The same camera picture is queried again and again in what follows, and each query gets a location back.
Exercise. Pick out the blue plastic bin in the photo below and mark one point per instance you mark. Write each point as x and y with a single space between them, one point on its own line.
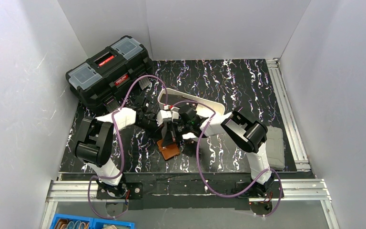
63 221

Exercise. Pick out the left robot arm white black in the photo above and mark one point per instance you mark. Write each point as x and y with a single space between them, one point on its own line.
94 139

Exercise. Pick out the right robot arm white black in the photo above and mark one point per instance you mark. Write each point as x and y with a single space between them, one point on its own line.
247 132

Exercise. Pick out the brown leather card holder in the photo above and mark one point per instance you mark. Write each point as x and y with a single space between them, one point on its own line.
170 151

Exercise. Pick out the white oblong tray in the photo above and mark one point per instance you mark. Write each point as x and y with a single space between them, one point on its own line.
202 106

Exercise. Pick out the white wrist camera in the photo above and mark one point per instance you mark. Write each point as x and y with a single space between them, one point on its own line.
174 113
164 115

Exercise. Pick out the black VIP card on mat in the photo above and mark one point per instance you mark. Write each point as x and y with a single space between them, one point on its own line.
189 149

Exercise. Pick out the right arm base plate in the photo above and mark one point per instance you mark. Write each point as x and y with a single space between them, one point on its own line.
267 191

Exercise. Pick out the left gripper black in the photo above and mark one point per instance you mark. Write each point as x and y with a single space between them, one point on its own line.
144 103

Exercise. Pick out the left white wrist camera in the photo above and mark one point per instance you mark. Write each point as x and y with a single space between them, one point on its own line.
164 115

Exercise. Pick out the black toolbox clear lids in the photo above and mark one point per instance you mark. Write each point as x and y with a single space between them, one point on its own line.
101 82

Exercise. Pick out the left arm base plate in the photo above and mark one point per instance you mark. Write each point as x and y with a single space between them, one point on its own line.
122 191

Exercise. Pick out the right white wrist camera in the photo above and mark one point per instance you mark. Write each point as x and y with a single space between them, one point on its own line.
174 113

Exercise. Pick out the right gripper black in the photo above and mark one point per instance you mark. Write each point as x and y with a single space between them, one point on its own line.
173 132

